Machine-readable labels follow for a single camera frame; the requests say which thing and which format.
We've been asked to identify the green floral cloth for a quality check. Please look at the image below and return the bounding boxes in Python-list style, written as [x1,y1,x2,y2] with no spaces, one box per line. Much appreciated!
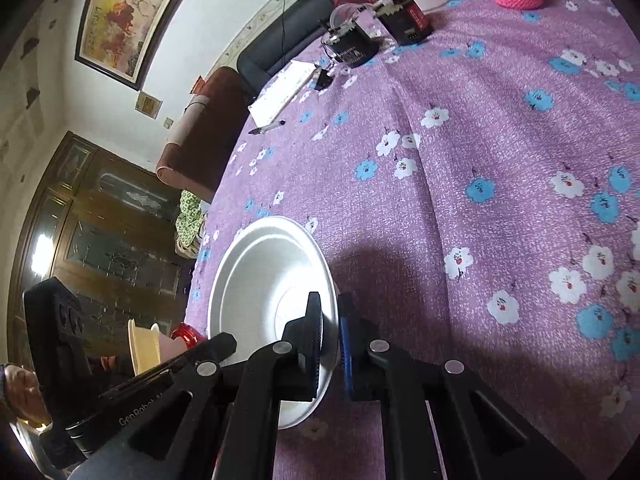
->
[174,189,209,259]

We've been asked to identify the red plastic bowl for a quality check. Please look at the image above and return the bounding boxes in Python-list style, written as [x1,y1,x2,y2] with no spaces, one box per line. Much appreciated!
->
[169,322,210,352]

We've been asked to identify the purple floral tablecloth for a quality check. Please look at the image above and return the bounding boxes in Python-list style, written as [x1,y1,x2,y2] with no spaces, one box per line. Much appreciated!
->
[185,0,640,480]

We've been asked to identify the red and black device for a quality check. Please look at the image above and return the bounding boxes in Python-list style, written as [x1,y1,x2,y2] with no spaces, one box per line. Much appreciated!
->
[372,0,434,46]

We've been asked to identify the black device with clear tube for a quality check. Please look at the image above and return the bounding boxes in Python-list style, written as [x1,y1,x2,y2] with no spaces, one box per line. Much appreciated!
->
[320,4,381,69]

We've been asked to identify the black pen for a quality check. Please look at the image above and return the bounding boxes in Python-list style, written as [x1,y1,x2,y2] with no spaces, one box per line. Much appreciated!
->
[248,119,287,135]

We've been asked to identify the yellow bowl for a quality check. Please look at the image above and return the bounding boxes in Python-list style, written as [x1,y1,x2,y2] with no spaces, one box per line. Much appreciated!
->
[127,319,164,377]

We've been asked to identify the black cable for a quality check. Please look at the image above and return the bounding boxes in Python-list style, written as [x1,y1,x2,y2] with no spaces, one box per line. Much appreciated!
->
[276,0,290,63]

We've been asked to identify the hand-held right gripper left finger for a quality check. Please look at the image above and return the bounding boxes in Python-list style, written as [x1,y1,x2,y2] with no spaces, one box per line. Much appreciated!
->
[67,291,326,480]

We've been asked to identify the wooden glass cabinet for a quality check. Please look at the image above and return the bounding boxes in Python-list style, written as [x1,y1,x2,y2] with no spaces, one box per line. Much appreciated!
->
[7,130,202,366]

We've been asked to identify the small yellow wall frame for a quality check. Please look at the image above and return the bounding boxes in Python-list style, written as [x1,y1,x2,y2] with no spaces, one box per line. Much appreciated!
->
[134,90,164,120]

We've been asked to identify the black sofa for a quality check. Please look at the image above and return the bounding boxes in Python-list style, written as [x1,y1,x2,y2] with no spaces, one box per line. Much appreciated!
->
[236,0,382,99]

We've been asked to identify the brown armchair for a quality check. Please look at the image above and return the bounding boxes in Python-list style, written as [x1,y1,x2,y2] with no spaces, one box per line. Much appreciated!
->
[155,65,251,204]

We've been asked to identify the framed yellow painting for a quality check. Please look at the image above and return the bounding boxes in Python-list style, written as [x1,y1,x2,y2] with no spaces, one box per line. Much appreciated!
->
[74,0,212,92]

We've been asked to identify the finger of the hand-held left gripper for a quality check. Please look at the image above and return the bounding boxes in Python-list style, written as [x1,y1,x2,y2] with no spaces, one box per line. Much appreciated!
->
[100,332,239,402]

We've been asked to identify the white notebook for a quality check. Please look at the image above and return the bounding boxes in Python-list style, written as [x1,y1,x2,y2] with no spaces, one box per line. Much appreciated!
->
[248,59,321,129]

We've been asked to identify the large white round bowl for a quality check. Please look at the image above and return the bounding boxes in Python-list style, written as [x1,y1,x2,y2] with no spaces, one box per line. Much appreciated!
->
[206,216,342,430]

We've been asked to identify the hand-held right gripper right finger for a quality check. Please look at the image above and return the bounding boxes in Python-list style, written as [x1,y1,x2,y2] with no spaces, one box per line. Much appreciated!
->
[337,292,586,480]

